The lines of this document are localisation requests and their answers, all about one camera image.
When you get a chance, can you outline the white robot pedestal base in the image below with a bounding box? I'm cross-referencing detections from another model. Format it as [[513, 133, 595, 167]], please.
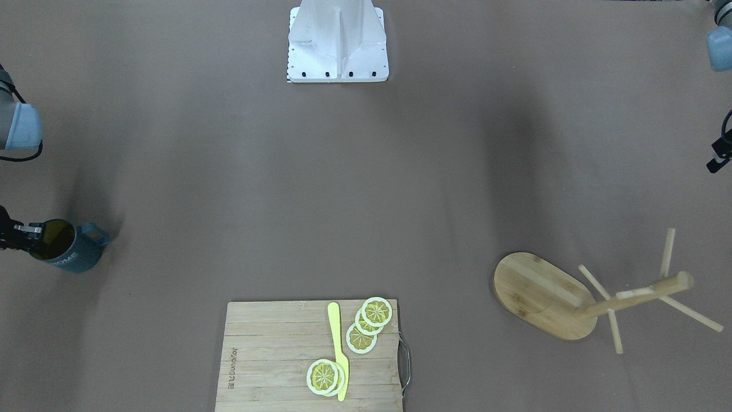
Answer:
[[286, 1, 389, 84]]

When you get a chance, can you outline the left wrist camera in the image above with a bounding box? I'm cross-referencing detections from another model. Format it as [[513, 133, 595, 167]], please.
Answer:
[[706, 110, 731, 174]]

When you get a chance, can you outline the wooden cup storage rack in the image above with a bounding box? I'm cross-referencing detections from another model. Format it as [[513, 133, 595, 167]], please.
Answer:
[[492, 228, 723, 354]]

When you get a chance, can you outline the lemon slice top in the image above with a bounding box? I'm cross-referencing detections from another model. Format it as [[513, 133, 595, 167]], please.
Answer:
[[306, 358, 343, 397]]

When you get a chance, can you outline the lemon slice under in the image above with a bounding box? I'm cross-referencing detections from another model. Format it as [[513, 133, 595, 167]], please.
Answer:
[[324, 362, 346, 397]]

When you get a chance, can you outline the blue mug yellow inside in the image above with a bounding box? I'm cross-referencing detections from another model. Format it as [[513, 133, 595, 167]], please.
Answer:
[[29, 219, 112, 273]]

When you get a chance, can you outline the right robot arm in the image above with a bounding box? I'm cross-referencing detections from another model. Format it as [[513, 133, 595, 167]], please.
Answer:
[[1, 67, 47, 253]]

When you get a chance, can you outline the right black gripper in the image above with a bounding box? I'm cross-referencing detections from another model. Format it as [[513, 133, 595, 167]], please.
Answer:
[[1, 206, 46, 255]]

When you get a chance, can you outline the lemon slice middle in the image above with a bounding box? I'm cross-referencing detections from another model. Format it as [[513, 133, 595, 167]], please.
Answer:
[[355, 309, 384, 336]]

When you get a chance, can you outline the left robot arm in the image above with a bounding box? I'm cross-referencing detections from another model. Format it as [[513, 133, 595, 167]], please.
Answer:
[[706, 1, 731, 72]]

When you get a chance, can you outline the yellow plastic knife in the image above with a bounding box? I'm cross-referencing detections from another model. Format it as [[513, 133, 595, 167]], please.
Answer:
[[327, 302, 350, 402]]

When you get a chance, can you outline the bamboo cutting board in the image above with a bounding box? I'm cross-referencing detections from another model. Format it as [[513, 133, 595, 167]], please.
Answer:
[[215, 298, 411, 411]]

